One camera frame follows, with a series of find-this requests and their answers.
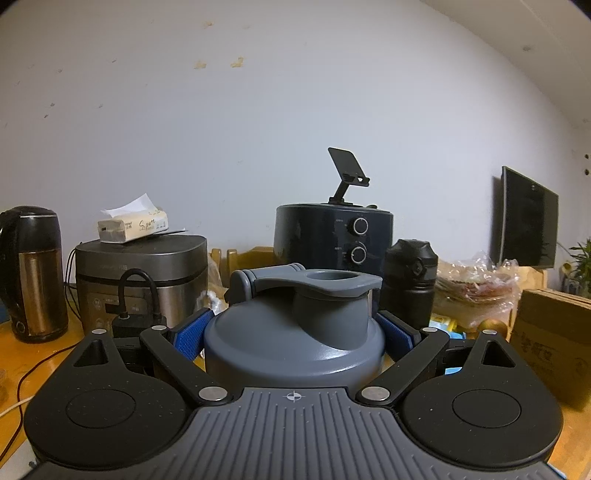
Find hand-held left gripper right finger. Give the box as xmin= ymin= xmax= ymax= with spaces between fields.
xmin=356 ymin=311 xmax=518 ymax=409

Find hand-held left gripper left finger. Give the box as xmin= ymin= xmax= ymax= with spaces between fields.
xmin=71 ymin=308 xmax=232 ymax=409

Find grey bottle lid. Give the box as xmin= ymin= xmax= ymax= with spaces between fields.
xmin=203 ymin=263 xmax=386 ymax=393

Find white plastic bag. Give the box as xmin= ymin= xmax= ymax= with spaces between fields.
xmin=205 ymin=291 xmax=229 ymax=317

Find blue wipes packet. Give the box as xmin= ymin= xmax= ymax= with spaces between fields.
xmin=429 ymin=314 xmax=465 ymax=335

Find black water bottle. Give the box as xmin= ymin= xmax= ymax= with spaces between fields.
xmin=381 ymin=239 xmax=438 ymax=330

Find plastic bag of food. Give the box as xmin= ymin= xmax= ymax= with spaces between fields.
xmin=434 ymin=251 xmax=522 ymax=330

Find yellow pear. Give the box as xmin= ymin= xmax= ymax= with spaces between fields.
xmin=478 ymin=318 xmax=509 ymax=340

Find silver rice cooker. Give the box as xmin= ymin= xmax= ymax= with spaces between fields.
xmin=74 ymin=234 xmax=208 ymax=337

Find tissue pack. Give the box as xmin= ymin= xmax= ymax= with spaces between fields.
xmin=97 ymin=194 xmax=169 ymax=244

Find dark blue air fryer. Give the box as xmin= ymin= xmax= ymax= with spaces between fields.
xmin=273 ymin=202 xmax=395 ymax=287

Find cardboard box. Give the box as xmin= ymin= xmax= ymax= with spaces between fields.
xmin=510 ymin=288 xmax=591 ymax=409

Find black electric kettle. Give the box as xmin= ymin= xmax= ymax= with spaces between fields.
xmin=0 ymin=206 xmax=70 ymax=343

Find black phone stand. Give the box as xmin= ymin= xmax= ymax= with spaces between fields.
xmin=327 ymin=148 xmax=371 ymax=205

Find potted green plant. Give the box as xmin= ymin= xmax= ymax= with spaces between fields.
xmin=556 ymin=237 xmax=591 ymax=296

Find dark red cable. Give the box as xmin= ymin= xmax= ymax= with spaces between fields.
xmin=16 ymin=342 xmax=84 ymax=402

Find wall television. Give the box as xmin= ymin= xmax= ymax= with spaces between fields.
xmin=489 ymin=166 xmax=559 ymax=271

